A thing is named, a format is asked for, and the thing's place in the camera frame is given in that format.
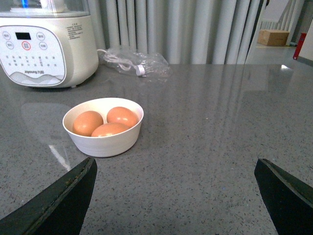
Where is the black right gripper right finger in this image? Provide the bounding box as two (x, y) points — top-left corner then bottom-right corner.
(254, 159), (313, 235)

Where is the clear plastic bag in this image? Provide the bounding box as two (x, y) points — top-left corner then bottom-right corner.
(98, 46), (171, 78)

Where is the brown egg back in bowl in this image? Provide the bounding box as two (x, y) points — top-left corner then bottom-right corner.
(106, 107), (138, 128)

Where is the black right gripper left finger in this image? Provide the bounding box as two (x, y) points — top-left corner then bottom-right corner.
(0, 157), (97, 235)

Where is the brown egg in bowl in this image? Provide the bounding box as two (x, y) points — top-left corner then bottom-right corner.
(106, 107), (138, 128)
(72, 111), (104, 137)
(91, 122), (129, 137)

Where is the white power cord plug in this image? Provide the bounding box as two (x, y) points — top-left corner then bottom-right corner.
(97, 49), (145, 77)

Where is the brown egg left in bowl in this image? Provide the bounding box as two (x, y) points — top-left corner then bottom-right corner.
(72, 111), (104, 137)

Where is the brown egg front in bowl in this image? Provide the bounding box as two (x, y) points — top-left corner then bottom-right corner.
(91, 122), (129, 137)

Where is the cardboard box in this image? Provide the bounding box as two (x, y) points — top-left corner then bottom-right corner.
(257, 29), (289, 47)

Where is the cream soy milk maker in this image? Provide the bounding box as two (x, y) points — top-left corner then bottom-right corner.
(0, 0), (98, 88)

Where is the white round bowl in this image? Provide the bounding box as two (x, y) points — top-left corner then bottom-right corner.
(63, 97), (144, 158)

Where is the red object in background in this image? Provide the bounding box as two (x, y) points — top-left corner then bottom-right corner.
(292, 33), (307, 60)

